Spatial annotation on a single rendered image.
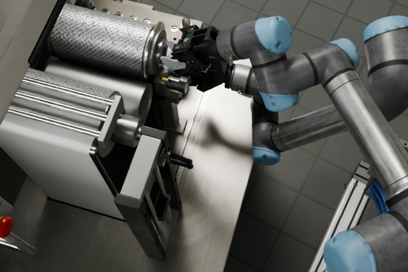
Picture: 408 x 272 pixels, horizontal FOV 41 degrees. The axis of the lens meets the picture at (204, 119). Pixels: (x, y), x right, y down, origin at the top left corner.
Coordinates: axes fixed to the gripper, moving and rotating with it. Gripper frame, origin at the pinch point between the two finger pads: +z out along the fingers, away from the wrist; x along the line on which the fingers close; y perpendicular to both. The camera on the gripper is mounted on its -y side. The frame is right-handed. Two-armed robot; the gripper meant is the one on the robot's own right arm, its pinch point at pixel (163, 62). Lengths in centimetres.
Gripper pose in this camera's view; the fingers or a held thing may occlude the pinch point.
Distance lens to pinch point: 152.6
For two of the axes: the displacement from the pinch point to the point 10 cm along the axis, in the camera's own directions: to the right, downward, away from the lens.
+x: -2.8, 8.8, -3.9
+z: -9.6, -2.5, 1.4
